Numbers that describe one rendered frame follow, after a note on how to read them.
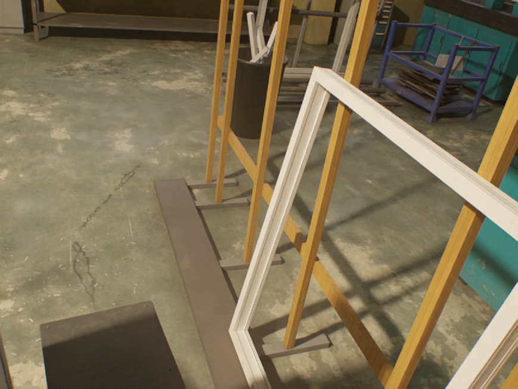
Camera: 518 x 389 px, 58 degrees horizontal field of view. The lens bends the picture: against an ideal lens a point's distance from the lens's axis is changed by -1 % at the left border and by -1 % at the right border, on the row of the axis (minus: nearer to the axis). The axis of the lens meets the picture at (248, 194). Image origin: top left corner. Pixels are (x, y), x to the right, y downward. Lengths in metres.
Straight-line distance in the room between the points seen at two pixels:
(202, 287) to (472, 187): 1.90
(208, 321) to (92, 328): 1.19
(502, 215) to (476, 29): 7.03
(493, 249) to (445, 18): 5.92
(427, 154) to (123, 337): 1.00
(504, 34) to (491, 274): 5.03
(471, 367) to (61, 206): 2.94
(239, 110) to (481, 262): 2.57
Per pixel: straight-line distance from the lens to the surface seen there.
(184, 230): 3.22
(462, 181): 1.25
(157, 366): 1.42
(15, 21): 8.03
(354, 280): 3.17
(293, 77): 6.38
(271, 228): 2.13
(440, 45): 8.64
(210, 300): 2.73
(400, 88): 6.73
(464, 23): 8.33
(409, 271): 3.42
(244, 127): 4.69
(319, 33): 9.09
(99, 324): 1.53
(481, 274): 3.30
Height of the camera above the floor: 1.95
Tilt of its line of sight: 31 degrees down
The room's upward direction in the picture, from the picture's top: 8 degrees clockwise
